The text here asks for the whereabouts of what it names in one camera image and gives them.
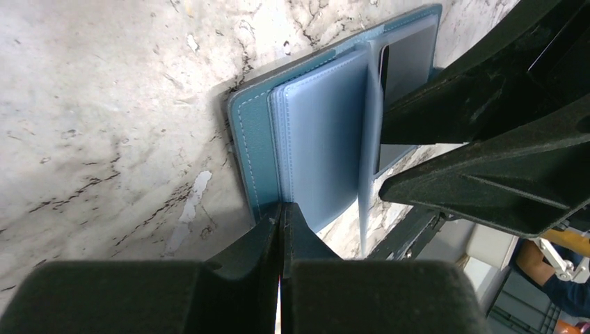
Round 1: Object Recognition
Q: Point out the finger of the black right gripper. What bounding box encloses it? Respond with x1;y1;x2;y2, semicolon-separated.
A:
378;97;589;238
381;1;589;145

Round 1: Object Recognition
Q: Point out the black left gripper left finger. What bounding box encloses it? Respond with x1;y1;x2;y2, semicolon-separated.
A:
1;204;282;333

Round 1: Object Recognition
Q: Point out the person in blue sleeve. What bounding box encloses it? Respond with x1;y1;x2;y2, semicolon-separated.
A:
509;231;589;321

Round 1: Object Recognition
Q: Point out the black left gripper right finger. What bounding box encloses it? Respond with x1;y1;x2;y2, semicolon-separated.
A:
281;202;489;333

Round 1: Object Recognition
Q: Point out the teal leather card holder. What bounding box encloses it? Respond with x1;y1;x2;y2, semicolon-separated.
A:
227;3;443;248

